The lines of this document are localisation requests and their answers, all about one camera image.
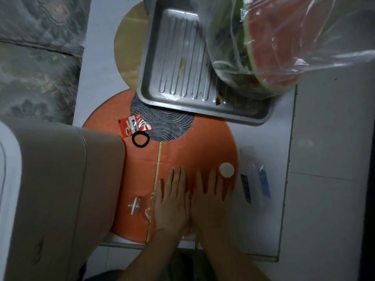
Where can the person's right hand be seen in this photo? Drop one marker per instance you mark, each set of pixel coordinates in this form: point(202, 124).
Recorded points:
point(209, 210)

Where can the person's left hand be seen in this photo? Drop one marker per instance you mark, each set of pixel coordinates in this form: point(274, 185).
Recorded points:
point(171, 210)

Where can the person's left little finger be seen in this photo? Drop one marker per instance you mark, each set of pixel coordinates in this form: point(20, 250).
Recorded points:
point(158, 190)

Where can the person's left thumb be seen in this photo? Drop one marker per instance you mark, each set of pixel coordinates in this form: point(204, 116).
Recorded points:
point(188, 203)

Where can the person's right thumb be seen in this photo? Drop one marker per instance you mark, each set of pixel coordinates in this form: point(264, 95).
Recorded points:
point(193, 198)

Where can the person's right middle finger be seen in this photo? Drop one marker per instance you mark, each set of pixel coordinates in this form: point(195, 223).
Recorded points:
point(211, 181)

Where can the person's right little finger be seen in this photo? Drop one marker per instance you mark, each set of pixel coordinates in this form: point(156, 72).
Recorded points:
point(228, 196)

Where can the person's left middle finger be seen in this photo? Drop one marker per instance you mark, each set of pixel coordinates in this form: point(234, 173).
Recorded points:
point(176, 179)

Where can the person's right forearm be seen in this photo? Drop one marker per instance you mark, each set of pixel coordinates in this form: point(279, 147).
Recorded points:
point(231, 257)

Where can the person's left forearm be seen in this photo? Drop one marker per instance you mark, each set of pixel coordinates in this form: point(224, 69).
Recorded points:
point(149, 257)

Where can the small white round disc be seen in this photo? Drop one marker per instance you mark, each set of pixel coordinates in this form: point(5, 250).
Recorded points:
point(226, 170)

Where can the small clear plastic bag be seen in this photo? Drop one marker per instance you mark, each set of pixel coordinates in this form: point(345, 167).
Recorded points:
point(143, 207)

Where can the clear packet with blue label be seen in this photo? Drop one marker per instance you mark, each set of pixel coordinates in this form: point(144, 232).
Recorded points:
point(263, 181)

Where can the round orange placemat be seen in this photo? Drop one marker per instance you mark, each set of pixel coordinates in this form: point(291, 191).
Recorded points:
point(202, 140)

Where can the person's dark trousers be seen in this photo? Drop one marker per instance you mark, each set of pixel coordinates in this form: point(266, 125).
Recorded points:
point(184, 267)

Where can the red snack packet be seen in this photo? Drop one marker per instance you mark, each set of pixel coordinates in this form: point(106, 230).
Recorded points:
point(130, 125)

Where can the beige upholstered seat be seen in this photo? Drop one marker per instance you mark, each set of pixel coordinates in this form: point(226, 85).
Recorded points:
point(58, 196)

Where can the ribbed metal baking tray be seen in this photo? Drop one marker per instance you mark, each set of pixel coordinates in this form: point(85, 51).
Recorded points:
point(175, 64)

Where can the round tan placemat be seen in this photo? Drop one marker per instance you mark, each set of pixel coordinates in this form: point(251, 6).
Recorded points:
point(129, 46)

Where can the watermelon rind piece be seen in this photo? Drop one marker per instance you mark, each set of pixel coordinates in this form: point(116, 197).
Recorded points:
point(272, 43)

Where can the large clear plastic bag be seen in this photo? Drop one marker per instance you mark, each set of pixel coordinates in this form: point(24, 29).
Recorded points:
point(322, 55)

